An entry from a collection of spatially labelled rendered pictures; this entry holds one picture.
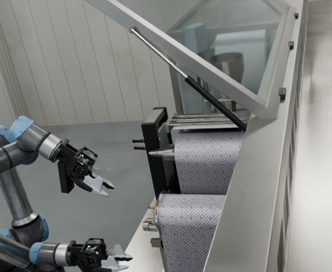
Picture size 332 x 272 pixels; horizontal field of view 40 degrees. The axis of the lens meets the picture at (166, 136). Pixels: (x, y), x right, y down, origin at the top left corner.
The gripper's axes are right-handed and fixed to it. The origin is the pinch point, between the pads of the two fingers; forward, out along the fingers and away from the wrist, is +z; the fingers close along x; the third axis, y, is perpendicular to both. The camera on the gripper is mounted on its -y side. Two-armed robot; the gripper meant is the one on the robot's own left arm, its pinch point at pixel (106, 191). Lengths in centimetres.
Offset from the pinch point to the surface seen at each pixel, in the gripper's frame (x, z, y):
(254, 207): -52, 22, 59
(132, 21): -18, -15, 59
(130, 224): 160, 25, -155
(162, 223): -4.3, 19.4, 5.3
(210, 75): -18, 6, 59
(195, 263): -4.4, 35.1, -0.3
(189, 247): -4.4, 30.4, 3.5
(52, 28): 358, -165, -156
